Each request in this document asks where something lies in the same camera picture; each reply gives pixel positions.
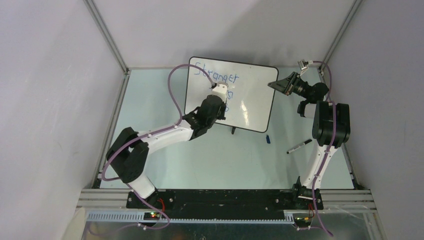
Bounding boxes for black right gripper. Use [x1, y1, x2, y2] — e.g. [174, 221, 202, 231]
[268, 71, 311, 100]

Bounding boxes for white whiteboard black frame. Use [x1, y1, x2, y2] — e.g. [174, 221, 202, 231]
[184, 56, 279, 133]

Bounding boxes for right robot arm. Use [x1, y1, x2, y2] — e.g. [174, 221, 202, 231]
[268, 72, 351, 209]

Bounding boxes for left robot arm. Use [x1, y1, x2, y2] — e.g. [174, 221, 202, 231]
[105, 94, 226, 208]

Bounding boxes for black marker pen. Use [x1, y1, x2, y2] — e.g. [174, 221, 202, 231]
[286, 139, 312, 155]

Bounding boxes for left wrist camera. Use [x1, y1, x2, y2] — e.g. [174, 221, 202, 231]
[211, 82, 228, 104]

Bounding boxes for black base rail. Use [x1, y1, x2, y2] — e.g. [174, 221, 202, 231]
[146, 189, 324, 220]

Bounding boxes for grey cable duct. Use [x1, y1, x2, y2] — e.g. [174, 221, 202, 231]
[87, 210, 295, 225]

